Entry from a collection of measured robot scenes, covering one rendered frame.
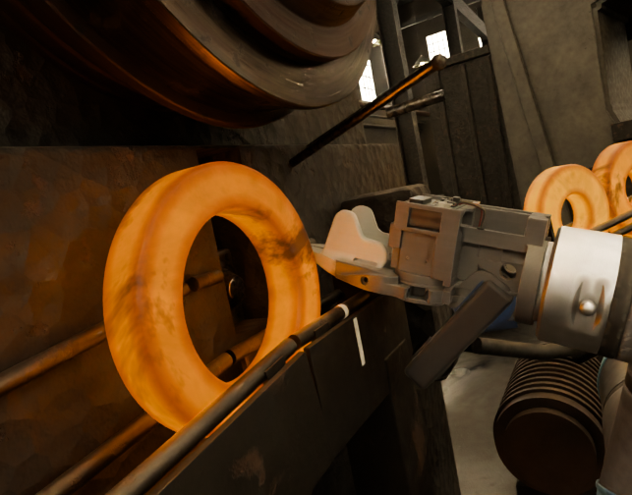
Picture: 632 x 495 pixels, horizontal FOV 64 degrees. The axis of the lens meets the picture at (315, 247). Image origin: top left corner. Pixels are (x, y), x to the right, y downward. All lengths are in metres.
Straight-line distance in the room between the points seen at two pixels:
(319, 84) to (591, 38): 2.68
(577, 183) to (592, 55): 2.22
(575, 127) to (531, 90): 0.31
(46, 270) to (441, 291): 0.28
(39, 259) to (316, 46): 0.25
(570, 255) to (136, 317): 0.29
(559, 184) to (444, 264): 0.45
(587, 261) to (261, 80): 0.26
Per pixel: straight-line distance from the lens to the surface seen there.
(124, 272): 0.29
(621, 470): 0.46
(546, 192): 0.81
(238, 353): 0.41
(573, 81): 3.07
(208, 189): 0.33
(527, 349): 0.68
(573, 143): 3.07
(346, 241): 0.45
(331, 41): 0.45
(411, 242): 0.42
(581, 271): 0.39
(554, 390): 0.67
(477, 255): 0.42
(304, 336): 0.37
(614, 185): 0.93
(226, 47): 0.35
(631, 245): 0.41
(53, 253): 0.35
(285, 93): 0.40
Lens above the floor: 0.81
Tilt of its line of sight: 5 degrees down
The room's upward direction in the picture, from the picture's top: 11 degrees counter-clockwise
